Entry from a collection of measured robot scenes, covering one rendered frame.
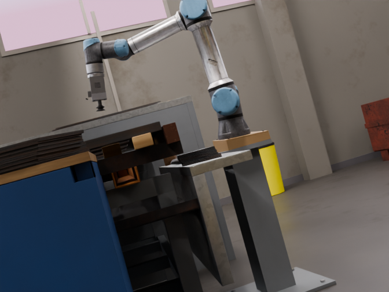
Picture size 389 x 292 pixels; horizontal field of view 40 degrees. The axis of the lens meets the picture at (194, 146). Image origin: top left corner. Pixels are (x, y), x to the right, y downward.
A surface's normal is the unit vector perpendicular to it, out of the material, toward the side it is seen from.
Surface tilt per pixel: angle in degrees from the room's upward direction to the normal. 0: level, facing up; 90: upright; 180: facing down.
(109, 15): 90
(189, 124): 90
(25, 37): 90
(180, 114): 90
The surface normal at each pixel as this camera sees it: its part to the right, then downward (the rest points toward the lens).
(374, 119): -0.85, 0.23
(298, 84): 0.25, -0.07
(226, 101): -0.06, 0.19
